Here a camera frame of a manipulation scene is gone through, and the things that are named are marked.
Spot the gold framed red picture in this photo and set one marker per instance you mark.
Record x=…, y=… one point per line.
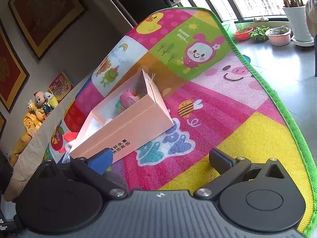
x=42, y=22

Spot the colourful cartoon play mat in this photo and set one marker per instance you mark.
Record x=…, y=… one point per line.
x=215, y=98

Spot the baby doll toy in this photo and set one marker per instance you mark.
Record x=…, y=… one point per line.
x=39, y=99

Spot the pink round toy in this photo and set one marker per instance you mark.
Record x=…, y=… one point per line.
x=127, y=99

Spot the white pot palm plant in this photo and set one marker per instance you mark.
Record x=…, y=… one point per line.
x=295, y=12

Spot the pink cardboard box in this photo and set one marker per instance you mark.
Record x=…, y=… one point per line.
x=124, y=132

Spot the blue tissue pack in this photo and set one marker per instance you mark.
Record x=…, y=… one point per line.
x=66, y=158

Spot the green leafy plant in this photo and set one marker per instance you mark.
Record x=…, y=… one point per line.
x=258, y=34

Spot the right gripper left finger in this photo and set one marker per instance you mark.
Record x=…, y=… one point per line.
x=94, y=172

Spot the red picture book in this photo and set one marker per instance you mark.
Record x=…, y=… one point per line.
x=61, y=86

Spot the yellow plush toy pile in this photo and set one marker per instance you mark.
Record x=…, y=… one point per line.
x=32, y=121

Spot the pink flower pot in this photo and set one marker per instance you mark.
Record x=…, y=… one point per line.
x=279, y=36

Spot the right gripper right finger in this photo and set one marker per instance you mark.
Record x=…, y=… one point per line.
x=231, y=170

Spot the white red toy rocket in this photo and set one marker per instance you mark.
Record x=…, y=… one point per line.
x=70, y=139

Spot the red flower pot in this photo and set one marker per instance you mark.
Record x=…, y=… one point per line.
x=243, y=34

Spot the teal round toy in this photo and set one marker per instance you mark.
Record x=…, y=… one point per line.
x=119, y=107

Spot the grey sofa cushion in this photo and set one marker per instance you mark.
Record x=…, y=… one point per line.
x=33, y=154

